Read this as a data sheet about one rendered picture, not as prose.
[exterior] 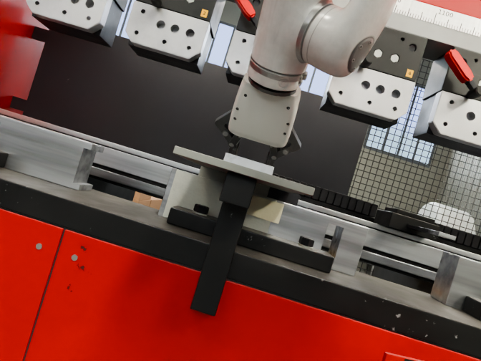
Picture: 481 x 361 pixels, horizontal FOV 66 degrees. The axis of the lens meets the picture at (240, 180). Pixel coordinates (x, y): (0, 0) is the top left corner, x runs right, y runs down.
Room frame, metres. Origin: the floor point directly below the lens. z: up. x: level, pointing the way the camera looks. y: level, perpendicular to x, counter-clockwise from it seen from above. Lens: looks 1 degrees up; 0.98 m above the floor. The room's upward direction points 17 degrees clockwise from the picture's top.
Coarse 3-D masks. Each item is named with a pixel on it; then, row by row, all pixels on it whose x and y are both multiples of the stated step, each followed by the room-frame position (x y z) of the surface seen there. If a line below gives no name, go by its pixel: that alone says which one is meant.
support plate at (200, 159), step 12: (180, 156) 0.49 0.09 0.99; (192, 156) 0.45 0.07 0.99; (204, 156) 0.45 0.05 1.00; (216, 168) 0.56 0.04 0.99; (228, 168) 0.45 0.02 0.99; (240, 168) 0.45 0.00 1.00; (264, 180) 0.45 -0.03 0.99; (276, 180) 0.45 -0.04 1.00; (288, 180) 0.45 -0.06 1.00; (288, 192) 0.67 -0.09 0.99; (300, 192) 0.45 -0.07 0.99; (312, 192) 0.45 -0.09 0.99
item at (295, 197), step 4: (272, 188) 0.71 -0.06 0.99; (268, 192) 0.71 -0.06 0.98; (272, 192) 0.71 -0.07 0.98; (276, 192) 0.71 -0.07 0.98; (280, 192) 0.71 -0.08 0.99; (284, 192) 0.71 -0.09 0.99; (268, 196) 0.71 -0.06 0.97; (272, 196) 0.71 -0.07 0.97; (276, 196) 0.71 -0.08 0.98; (280, 196) 0.71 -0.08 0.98; (284, 196) 0.71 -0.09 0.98; (288, 196) 0.71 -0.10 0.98; (292, 196) 0.71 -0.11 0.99; (296, 196) 0.71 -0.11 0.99; (280, 200) 0.71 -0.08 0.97; (284, 200) 0.71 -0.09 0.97; (288, 200) 0.71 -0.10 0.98; (292, 200) 0.71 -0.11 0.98; (296, 200) 0.71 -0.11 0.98; (292, 204) 0.71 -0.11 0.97; (296, 204) 0.71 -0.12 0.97
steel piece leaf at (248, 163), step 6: (228, 156) 0.62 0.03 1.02; (234, 156) 0.62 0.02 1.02; (234, 162) 0.62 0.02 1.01; (240, 162) 0.62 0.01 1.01; (246, 162) 0.62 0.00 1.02; (252, 162) 0.62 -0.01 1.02; (252, 168) 0.62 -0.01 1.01; (258, 168) 0.62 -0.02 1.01; (264, 168) 0.61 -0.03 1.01; (270, 168) 0.61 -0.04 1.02; (270, 174) 0.61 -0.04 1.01
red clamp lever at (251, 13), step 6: (234, 0) 0.67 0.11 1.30; (240, 0) 0.65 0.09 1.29; (246, 0) 0.65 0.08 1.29; (240, 6) 0.66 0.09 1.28; (246, 6) 0.65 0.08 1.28; (252, 6) 0.66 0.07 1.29; (246, 12) 0.65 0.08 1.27; (252, 12) 0.65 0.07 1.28; (246, 18) 0.67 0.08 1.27; (252, 18) 0.66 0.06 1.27
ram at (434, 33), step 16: (336, 0) 0.69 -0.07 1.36; (416, 0) 0.69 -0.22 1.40; (432, 0) 0.68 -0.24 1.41; (448, 0) 0.68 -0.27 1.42; (464, 0) 0.68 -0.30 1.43; (480, 0) 0.68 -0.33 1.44; (400, 16) 0.69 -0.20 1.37; (480, 16) 0.68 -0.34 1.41; (416, 32) 0.68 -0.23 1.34; (432, 32) 0.68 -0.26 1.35; (448, 32) 0.68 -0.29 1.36; (464, 32) 0.68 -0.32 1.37; (432, 48) 0.71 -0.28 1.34; (448, 48) 0.70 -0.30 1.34; (464, 48) 0.68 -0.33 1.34; (480, 48) 0.68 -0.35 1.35
